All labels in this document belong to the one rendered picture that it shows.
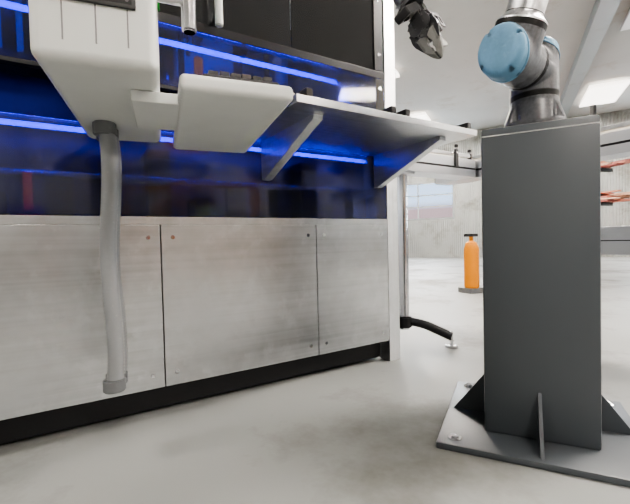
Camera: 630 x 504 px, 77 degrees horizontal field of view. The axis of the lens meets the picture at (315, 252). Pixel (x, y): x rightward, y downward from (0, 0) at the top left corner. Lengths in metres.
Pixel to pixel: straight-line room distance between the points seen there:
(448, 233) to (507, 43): 10.10
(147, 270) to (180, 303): 0.14
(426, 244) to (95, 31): 10.72
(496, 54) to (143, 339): 1.20
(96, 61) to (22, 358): 0.80
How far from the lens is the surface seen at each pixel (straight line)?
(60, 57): 0.77
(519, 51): 1.10
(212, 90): 0.75
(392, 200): 1.72
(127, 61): 0.76
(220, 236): 1.31
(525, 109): 1.20
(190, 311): 1.30
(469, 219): 11.06
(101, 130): 1.04
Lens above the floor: 0.52
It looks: 2 degrees down
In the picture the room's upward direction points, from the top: 1 degrees counter-clockwise
